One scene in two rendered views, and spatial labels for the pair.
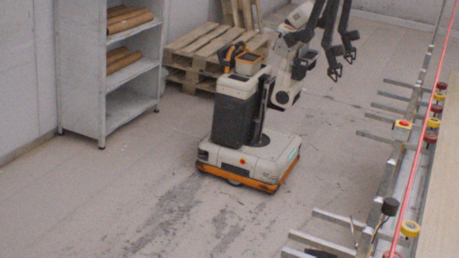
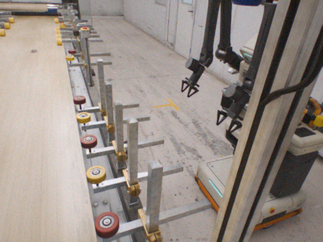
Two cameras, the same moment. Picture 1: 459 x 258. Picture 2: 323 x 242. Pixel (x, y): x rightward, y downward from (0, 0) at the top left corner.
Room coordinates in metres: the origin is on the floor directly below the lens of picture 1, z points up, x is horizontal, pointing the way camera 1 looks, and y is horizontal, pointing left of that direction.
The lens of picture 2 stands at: (4.23, -1.74, 1.61)
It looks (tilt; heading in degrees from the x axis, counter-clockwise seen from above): 31 degrees down; 135
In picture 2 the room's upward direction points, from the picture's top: 4 degrees clockwise
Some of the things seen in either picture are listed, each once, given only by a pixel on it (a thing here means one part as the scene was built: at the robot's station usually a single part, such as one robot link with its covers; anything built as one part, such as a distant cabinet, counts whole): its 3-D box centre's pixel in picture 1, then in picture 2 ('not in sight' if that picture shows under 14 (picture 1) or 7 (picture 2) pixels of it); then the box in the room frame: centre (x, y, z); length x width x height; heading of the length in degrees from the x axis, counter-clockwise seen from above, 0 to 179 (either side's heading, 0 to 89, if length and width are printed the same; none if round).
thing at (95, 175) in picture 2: (437, 101); (96, 180); (3.52, -1.42, 0.85); 0.08 x 0.08 x 0.11
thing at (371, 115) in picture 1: (398, 123); (117, 122); (3.13, -1.06, 0.83); 0.43 x 0.03 x 0.04; 70
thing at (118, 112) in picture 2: (413, 102); (119, 142); (3.38, -1.21, 0.88); 0.04 x 0.04 x 0.48; 70
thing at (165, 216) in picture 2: (412, 87); (160, 219); (3.83, -1.32, 0.83); 0.43 x 0.03 x 0.04; 70
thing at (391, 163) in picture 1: (378, 207); (85, 55); (1.97, -0.69, 0.92); 0.04 x 0.04 x 0.48; 70
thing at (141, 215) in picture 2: not in sight; (149, 226); (3.83, -1.38, 0.83); 0.14 x 0.06 x 0.05; 160
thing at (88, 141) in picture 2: (434, 113); (89, 147); (3.29, -1.33, 0.85); 0.08 x 0.08 x 0.11
